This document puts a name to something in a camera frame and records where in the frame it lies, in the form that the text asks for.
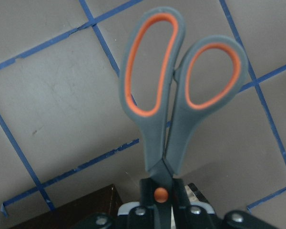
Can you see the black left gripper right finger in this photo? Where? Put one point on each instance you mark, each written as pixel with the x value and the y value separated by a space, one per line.
pixel 181 205

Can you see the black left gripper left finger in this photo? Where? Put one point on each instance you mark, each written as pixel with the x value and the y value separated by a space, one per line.
pixel 147 203

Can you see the grey orange scissors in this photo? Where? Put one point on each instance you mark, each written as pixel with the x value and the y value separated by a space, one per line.
pixel 169 125

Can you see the dark brown wooden drawer box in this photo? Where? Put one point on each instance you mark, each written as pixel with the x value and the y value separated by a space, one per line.
pixel 105 200

